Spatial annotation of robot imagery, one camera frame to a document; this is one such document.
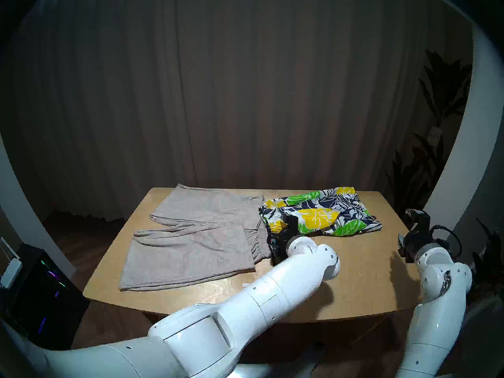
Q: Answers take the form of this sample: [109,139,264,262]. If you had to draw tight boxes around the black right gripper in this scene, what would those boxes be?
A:
[398,209,434,262]

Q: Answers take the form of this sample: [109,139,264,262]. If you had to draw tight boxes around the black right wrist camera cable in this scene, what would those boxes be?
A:
[430,224,463,260]

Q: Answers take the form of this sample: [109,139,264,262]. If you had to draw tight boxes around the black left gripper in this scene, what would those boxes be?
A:
[268,214,300,264]

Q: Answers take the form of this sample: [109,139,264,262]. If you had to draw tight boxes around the light wooden table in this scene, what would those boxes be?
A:
[83,187,444,342]

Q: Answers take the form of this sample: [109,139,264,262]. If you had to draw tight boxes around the tall dark leafy plant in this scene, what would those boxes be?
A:
[384,48,473,228]

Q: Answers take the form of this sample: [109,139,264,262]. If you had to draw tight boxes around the floral print shorts with drawstring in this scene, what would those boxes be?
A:
[259,187,383,241]

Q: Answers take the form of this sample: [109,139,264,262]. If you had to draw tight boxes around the long beige curtain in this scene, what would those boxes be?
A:
[0,0,473,224]

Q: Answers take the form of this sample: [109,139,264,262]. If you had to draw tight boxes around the white box device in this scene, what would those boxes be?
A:
[0,259,22,289]

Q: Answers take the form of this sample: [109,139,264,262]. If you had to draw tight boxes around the black computer tower with lights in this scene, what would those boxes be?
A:
[8,243,90,350]

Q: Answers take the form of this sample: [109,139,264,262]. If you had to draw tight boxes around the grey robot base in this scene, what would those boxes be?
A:
[236,342,327,378]

